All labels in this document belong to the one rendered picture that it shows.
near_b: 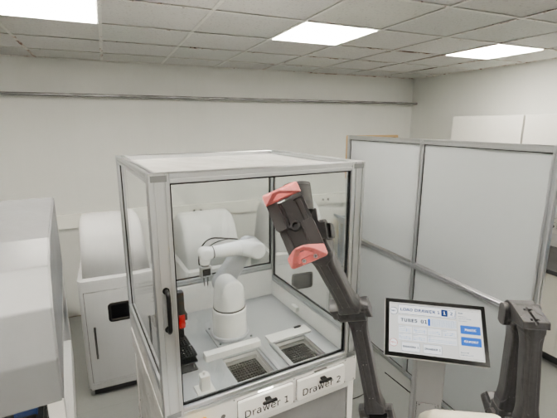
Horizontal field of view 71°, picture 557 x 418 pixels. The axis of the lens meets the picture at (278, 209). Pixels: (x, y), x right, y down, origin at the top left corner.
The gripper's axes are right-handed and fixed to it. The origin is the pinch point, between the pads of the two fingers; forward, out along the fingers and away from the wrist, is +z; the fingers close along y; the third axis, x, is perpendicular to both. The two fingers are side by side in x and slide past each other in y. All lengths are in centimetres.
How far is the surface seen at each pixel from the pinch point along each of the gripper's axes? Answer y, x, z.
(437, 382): 83, -23, -182
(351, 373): 59, 18, -166
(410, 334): 52, -20, -168
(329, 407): 71, 36, -165
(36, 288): -20, 82, -42
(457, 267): 35, -75, -242
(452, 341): 63, -38, -167
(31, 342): -5, 86, -40
